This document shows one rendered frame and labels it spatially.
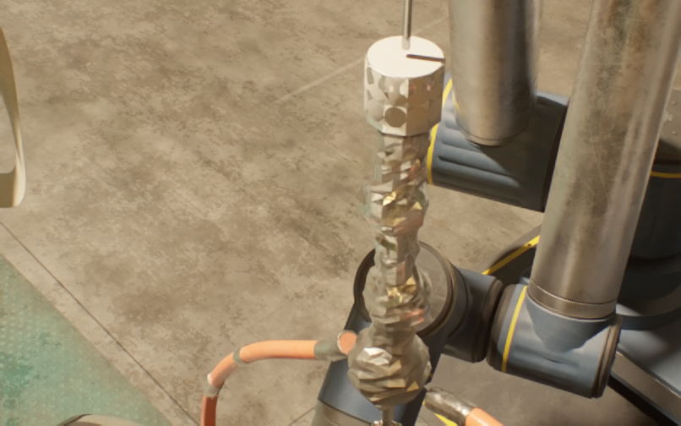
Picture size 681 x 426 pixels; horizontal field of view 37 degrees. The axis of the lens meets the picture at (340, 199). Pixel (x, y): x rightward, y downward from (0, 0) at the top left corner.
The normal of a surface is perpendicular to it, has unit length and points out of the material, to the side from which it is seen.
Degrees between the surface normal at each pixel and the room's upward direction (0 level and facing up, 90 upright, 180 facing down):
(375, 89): 90
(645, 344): 0
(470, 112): 108
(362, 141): 0
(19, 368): 0
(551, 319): 70
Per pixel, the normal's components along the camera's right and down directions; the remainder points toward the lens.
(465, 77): -0.69, 0.65
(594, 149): -0.51, 0.25
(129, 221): 0.00, -0.76
